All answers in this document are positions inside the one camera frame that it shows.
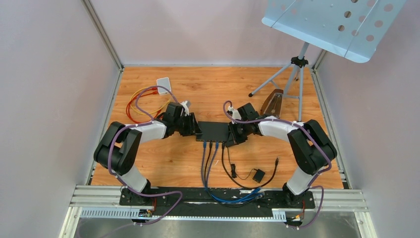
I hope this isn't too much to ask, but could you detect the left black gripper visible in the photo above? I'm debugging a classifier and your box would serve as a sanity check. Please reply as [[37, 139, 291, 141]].
[[174, 113, 203, 137]]

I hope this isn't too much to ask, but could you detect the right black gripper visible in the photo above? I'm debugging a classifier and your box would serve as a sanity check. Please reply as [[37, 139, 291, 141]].
[[226, 121, 250, 148]]

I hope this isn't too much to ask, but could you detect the black network switch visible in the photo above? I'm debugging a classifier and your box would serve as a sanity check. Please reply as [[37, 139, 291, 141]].
[[196, 121, 229, 142]]

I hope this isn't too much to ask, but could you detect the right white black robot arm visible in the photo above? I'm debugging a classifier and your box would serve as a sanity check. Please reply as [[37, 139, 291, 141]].
[[222, 100, 337, 207]]

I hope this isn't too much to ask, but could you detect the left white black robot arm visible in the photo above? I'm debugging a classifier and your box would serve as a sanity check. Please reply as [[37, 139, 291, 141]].
[[93, 101, 202, 205]]

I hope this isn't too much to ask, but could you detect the small white router box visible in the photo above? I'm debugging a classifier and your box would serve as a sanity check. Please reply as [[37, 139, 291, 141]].
[[156, 77, 172, 96]]

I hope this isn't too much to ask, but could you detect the brown wooden metronome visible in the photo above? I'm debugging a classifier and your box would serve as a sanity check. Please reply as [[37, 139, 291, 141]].
[[260, 89, 283, 118]]

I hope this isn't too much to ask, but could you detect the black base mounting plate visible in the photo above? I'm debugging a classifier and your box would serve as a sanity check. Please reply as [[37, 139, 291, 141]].
[[119, 187, 315, 218]]

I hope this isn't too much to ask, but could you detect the silver music stand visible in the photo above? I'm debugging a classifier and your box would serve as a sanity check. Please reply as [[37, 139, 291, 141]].
[[258, 0, 414, 121]]

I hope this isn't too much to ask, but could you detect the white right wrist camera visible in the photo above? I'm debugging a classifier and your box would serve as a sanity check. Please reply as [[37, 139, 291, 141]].
[[227, 106, 241, 123]]

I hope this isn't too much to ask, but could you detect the blue network cable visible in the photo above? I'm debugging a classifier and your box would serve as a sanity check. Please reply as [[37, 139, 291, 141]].
[[201, 141, 265, 204], [205, 141, 263, 202]]

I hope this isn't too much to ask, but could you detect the red network cable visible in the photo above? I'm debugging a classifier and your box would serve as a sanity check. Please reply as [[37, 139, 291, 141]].
[[126, 88, 165, 124]]

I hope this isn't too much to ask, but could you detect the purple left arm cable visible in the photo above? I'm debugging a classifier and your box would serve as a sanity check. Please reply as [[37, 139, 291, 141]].
[[78, 85, 184, 238]]

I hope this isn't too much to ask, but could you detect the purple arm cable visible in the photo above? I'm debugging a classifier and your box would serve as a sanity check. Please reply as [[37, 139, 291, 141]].
[[223, 100, 332, 230], [78, 85, 184, 238]]

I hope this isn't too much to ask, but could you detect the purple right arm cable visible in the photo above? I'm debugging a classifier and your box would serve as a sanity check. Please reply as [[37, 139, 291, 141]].
[[223, 100, 332, 230]]

